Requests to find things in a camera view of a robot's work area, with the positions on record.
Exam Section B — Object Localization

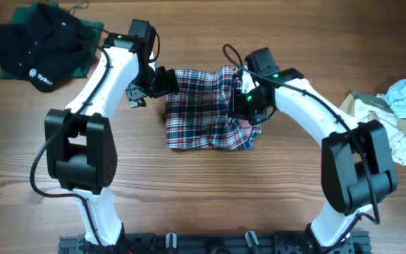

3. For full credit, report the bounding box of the plaid navy red shirt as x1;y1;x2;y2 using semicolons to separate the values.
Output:
165;66;262;151

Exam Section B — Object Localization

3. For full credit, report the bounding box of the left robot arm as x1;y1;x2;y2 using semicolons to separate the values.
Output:
40;19;179;253

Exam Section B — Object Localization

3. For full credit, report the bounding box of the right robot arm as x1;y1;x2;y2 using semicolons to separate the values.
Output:
230;47;398;253

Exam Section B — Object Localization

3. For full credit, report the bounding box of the black polo shirt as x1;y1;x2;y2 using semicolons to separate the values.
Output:
0;3;92;93

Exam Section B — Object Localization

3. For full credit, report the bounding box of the cream and tan garment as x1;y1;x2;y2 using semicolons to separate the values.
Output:
340;91;406;166

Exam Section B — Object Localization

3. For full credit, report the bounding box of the green cloth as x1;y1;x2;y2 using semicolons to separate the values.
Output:
0;3;104;80

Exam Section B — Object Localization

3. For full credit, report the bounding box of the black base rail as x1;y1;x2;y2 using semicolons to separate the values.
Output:
57;229;371;254

